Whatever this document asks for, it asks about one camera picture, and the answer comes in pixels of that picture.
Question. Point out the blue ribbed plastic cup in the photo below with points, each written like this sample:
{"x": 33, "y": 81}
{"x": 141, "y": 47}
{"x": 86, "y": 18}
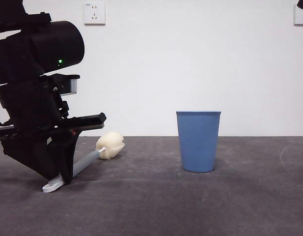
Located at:
{"x": 198, "y": 142}

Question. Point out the white wall socket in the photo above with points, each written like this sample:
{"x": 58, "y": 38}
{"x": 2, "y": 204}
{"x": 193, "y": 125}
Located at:
{"x": 94, "y": 14}
{"x": 302, "y": 18}

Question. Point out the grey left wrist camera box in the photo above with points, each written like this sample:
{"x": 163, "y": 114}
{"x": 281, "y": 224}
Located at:
{"x": 73, "y": 86}

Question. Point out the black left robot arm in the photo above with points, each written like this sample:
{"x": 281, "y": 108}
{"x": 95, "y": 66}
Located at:
{"x": 55, "y": 44}

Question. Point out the cup brush with sponge head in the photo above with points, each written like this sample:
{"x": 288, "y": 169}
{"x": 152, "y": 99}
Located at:
{"x": 110, "y": 146}

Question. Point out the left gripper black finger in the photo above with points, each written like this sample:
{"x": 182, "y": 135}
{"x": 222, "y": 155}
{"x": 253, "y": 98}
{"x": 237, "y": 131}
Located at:
{"x": 31, "y": 155}
{"x": 67, "y": 157}

